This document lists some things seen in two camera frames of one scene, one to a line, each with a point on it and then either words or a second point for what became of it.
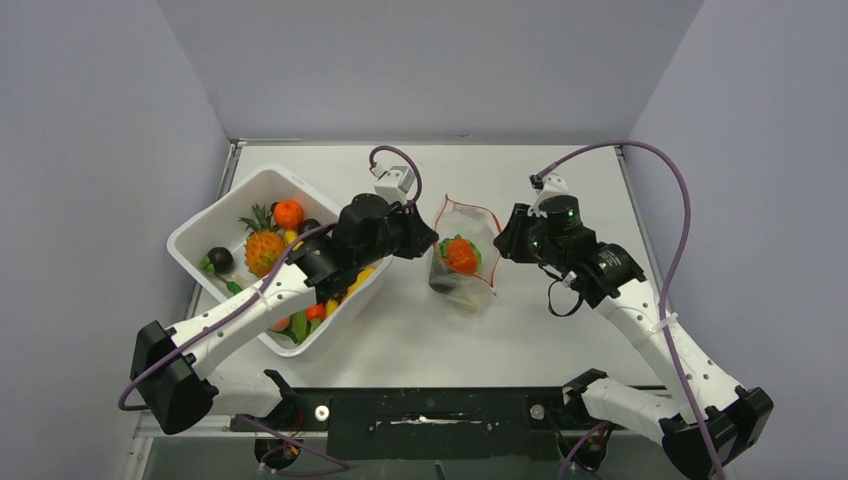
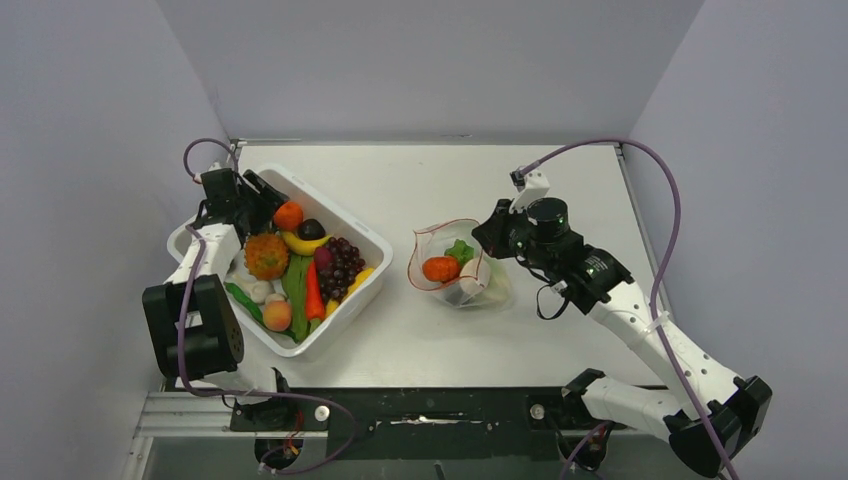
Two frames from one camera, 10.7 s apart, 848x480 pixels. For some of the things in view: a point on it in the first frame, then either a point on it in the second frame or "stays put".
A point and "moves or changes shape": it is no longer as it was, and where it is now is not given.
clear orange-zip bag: [465, 255] moves or changes shape
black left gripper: [419, 236] to [267, 199]
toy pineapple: [264, 244] stays put
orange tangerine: [288, 214] stays put
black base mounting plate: [382, 423] stays put
